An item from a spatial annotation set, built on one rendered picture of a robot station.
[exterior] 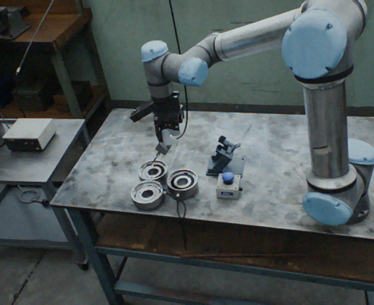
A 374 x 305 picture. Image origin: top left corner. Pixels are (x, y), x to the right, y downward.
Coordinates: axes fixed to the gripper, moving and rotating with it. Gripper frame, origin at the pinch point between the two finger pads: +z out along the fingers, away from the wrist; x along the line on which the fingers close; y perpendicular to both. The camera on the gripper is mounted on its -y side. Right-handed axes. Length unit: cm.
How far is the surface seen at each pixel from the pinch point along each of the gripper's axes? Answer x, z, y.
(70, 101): 104, 52, -103
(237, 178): -5.1, 8.7, 25.0
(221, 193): -10.5, 10.9, 20.2
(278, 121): 34, 13, 37
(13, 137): 20, 17, -78
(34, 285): -8, 93, -83
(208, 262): -17.1, 40.6, 14.9
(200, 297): -15, 69, 9
